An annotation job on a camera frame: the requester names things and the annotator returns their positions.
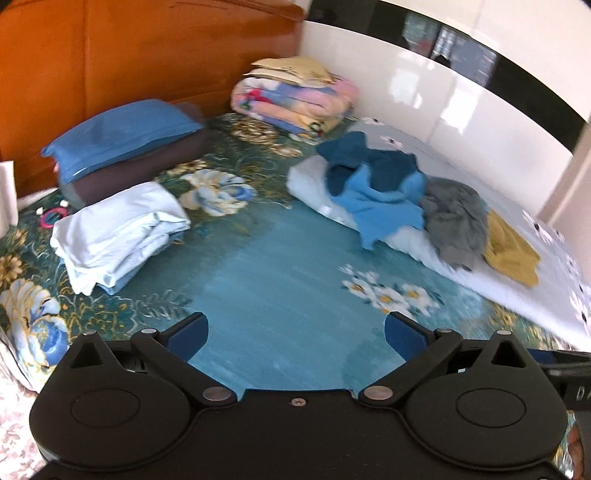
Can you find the white black glossy wardrobe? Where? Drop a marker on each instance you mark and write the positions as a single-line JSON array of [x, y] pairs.
[[501, 88]]

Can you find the blue fleece garment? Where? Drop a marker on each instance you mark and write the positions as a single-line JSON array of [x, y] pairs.
[[381, 189]]

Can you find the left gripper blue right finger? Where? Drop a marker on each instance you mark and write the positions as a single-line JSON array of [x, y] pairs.
[[426, 353]]

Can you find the light blue garment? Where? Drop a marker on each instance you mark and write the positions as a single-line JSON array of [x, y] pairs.
[[122, 281]]

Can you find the dark brown pillow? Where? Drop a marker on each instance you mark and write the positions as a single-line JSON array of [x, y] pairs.
[[109, 180]]

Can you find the blue pillow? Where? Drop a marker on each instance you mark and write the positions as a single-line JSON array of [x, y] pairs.
[[117, 135]]

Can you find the white printed t-shirt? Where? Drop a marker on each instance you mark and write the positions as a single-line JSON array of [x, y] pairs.
[[103, 241]]

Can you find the grey sweatshirt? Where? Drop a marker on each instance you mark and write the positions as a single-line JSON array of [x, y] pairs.
[[456, 219]]

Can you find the yellow pillow on blanket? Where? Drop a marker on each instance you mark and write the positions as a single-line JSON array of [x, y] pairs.
[[297, 70]]

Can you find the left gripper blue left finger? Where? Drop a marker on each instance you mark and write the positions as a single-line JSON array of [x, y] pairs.
[[166, 354]]

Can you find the white object at headboard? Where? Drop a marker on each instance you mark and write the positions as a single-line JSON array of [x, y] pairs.
[[8, 198]]

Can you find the teal floral bed blanket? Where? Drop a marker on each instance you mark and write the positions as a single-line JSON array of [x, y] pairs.
[[293, 300]]

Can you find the folded colourful floral blanket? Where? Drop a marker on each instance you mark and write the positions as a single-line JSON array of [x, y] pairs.
[[302, 111]]

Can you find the orange wooden bed headboard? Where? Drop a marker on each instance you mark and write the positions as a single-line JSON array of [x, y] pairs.
[[65, 61]]

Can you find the mustard yellow knit sweater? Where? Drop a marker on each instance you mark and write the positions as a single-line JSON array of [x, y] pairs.
[[509, 253]]

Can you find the light blue daisy quilt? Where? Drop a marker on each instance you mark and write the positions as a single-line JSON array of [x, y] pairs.
[[561, 300]]

